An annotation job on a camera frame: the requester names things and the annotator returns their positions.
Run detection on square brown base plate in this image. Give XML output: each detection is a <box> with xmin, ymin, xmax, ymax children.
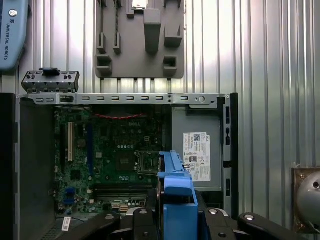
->
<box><xmin>291</xmin><ymin>166</ymin><xmax>320</xmax><ymax>235</ymax></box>

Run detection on black expansion slot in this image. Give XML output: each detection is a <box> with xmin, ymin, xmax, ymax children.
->
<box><xmin>59</xmin><ymin>124</ymin><xmax>67</xmax><ymax>173</ymax></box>

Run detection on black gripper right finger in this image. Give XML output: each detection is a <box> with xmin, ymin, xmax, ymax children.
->
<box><xmin>196</xmin><ymin>191</ymin><xmax>305</xmax><ymax>240</ymax></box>

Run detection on grey metal disk bay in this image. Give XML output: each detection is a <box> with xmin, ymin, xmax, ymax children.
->
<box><xmin>46</xmin><ymin>212</ymin><xmax>121</xmax><ymax>240</ymax></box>

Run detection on grey parts rack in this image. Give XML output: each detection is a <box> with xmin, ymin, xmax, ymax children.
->
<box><xmin>94</xmin><ymin>0</ymin><xmax>186</xmax><ymax>80</ymax></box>

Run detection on white expansion slot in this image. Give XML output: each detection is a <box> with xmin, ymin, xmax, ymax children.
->
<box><xmin>66</xmin><ymin>121</ymin><xmax>75</xmax><ymax>162</ymax></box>

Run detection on grey power supply unit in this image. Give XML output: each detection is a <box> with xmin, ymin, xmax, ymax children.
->
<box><xmin>171</xmin><ymin>106</ymin><xmax>225</xmax><ymax>192</ymax></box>

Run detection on blue expansion slot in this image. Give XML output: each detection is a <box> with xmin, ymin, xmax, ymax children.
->
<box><xmin>86</xmin><ymin>122</ymin><xmax>94</xmax><ymax>177</ymax></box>

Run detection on metal socket cover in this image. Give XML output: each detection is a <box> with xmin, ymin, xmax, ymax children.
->
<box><xmin>134</xmin><ymin>150</ymin><xmax>161</xmax><ymax>176</ymax></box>

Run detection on green motherboard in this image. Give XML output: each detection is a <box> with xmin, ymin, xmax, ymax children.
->
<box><xmin>53</xmin><ymin>104</ymin><xmax>166</xmax><ymax>221</ymax></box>

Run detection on black case fan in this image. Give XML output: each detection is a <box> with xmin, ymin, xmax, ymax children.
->
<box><xmin>88</xmin><ymin>104</ymin><xmax>165</xmax><ymax>121</ymax></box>

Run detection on grey expansion bracket clamp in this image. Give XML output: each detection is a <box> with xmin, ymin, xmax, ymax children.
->
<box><xmin>21</xmin><ymin>70</ymin><xmax>80</xmax><ymax>95</ymax></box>

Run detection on black open PC case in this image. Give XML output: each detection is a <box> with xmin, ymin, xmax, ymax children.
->
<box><xmin>0</xmin><ymin>91</ymin><xmax>240</xmax><ymax>240</ymax></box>

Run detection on hard disk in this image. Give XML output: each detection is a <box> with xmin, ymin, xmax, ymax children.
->
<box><xmin>156</xmin><ymin>149</ymin><xmax>209</xmax><ymax>240</ymax></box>

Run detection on black RAM slot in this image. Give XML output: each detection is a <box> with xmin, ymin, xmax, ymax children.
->
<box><xmin>93</xmin><ymin>196</ymin><xmax>149</xmax><ymax>202</ymax></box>
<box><xmin>93</xmin><ymin>188</ymin><xmax>149</xmax><ymax>193</ymax></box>
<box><xmin>93</xmin><ymin>184</ymin><xmax>149</xmax><ymax>189</ymax></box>
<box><xmin>93</xmin><ymin>192</ymin><xmax>149</xmax><ymax>197</ymax></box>

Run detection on red black twisted wire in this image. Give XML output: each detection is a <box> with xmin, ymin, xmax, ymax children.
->
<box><xmin>90</xmin><ymin>112</ymin><xmax>146</xmax><ymax>120</ymax></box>

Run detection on blue board connector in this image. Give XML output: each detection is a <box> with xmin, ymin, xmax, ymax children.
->
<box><xmin>65</xmin><ymin>187</ymin><xmax>76</xmax><ymax>205</ymax></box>

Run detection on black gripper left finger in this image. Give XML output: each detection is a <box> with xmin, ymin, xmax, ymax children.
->
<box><xmin>57</xmin><ymin>189</ymin><xmax>163</xmax><ymax>240</ymax></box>

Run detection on shiny silver part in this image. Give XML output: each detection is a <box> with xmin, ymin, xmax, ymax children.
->
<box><xmin>130</xmin><ymin>0</ymin><xmax>149</xmax><ymax>11</ymax></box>

